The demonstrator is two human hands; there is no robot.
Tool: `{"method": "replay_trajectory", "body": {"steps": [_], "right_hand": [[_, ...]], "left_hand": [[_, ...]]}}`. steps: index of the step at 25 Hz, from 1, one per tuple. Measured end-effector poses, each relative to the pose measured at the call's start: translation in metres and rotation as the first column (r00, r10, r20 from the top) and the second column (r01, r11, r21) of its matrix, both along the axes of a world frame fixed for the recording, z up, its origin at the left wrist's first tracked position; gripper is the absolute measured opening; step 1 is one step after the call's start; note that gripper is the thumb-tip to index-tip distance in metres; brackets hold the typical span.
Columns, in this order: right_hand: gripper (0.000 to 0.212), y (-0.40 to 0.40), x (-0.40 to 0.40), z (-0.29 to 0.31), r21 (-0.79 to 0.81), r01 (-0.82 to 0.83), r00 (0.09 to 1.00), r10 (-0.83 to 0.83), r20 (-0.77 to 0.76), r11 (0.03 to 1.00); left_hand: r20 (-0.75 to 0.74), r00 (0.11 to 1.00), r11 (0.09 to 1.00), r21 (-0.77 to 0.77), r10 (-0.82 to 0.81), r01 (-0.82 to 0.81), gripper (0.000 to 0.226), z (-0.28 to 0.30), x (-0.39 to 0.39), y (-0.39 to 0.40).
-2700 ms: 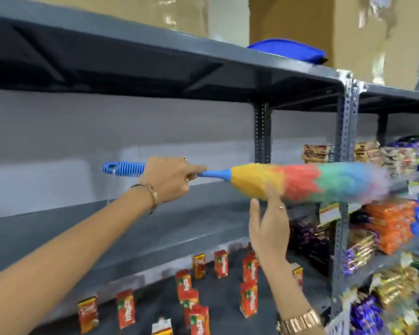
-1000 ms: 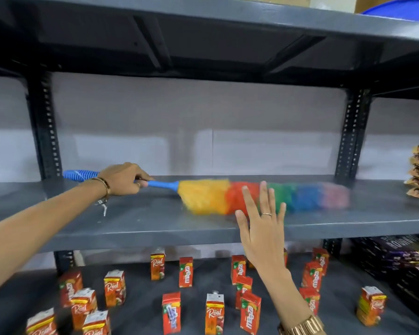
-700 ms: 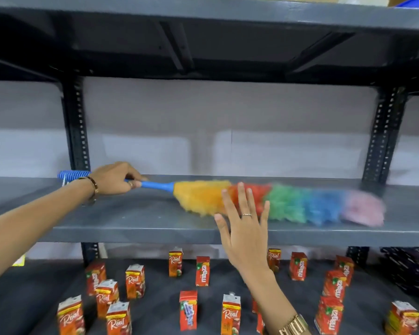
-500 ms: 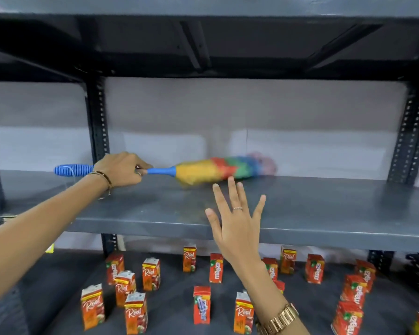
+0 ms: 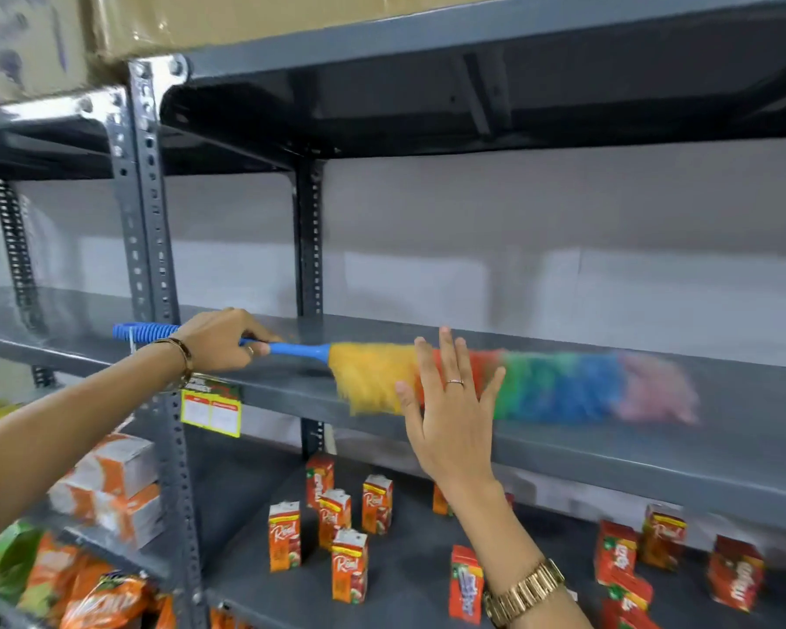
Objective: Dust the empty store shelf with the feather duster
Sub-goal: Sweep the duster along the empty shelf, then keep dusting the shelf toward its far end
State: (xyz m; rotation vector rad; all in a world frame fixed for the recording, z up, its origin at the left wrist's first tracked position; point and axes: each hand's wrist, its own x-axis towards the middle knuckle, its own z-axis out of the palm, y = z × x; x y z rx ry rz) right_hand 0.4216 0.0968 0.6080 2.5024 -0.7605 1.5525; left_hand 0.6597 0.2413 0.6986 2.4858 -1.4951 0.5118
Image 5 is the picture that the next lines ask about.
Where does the person's left hand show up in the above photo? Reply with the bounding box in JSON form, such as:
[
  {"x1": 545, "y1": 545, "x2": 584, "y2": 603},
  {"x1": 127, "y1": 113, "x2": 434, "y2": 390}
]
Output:
[{"x1": 176, "y1": 308, "x2": 283, "y2": 375}]

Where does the person's right hand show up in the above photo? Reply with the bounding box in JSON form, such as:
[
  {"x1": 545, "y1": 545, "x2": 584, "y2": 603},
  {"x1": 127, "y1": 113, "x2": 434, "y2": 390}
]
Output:
[{"x1": 395, "y1": 326, "x2": 507, "y2": 493}]

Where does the rainbow feather duster blue handle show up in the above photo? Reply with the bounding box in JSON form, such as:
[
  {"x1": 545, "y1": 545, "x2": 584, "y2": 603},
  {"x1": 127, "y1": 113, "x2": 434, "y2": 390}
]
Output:
[{"x1": 112, "y1": 322, "x2": 702, "y2": 428}]

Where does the person's left forearm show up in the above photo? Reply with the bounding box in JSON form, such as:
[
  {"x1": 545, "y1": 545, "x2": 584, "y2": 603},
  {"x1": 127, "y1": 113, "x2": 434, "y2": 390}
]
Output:
[{"x1": 0, "y1": 342, "x2": 186, "y2": 552}]

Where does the person's right forearm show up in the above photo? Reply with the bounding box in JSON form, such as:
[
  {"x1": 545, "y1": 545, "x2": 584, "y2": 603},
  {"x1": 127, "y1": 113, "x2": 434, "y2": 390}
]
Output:
[{"x1": 441, "y1": 480, "x2": 594, "y2": 629}]

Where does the yellow shelf price label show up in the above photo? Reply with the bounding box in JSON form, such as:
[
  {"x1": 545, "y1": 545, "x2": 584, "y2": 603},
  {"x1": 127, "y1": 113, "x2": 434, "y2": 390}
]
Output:
[{"x1": 180, "y1": 375, "x2": 243, "y2": 439}]

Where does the group of orange juice cartons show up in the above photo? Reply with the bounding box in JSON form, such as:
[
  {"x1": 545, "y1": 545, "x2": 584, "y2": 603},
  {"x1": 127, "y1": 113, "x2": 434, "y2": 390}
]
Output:
[{"x1": 269, "y1": 453, "x2": 688, "y2": 605}]

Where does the white orange box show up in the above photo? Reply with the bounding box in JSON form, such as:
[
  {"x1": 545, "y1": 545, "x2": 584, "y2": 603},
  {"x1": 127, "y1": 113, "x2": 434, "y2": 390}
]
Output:
[
  {"x1": 94, "y1": 483, "x2": 165, "y2": 550},
  {"x1": 71, "y1": 432, "x2": 159, "y2": 500},
  {"x1": 47, "y1": 477, "x2": 100, "y2": 523}
]

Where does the red juice carton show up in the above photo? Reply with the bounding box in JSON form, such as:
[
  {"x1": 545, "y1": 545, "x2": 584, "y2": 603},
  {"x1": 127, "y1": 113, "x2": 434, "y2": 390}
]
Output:
[
  {"x1": 707, "y1": 535, "x2": 766, "y2": 614},
  {"x1": 448, "y1": 545, "x2": 486, "y2": 626},
  {"x1": 593, "y1": 520, "x2": 639, "y2": 586},
  {"x1": 600, "y1": 568, "x2": 661, "y2": 629}
]

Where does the narrow grey metal shelving unit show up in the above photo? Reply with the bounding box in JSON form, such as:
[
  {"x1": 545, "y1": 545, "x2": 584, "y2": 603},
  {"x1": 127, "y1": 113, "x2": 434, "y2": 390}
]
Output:
[{"x1": 0, "y1": 85, "x2": 171, "y2": 629}]

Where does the gold wrist watch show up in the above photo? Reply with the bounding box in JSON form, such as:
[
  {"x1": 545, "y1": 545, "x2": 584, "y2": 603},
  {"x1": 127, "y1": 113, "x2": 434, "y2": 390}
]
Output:
[{"x1": 483, "y1": 558, "x2": 567, "y2": 629}]

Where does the wide grey metal shelving unit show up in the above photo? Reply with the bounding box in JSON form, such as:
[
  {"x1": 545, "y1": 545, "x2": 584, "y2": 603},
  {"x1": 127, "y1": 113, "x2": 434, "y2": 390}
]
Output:
[{"x1": 126, "y1": 0, "x2": 786, "y2": 629}]

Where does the green snack packet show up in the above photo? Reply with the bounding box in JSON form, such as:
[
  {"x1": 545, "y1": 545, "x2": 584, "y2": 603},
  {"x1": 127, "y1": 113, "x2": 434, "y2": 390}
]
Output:
[{"x1": 0, "y1": 520, "x2": 44, "y2": 602}]

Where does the printed cardboard box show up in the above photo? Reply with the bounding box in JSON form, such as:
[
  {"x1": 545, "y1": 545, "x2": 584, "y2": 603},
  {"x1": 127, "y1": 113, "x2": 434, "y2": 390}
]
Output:
[{"x1": 0, "y1": 0, "x2": 100, "y2": 109}]

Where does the gold bracelet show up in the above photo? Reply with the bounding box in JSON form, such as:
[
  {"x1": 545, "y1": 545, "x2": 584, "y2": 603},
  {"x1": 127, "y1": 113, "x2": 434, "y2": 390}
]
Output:
[{"x1": 152, "y1": 337, "x2": 195, "y2": 389}]

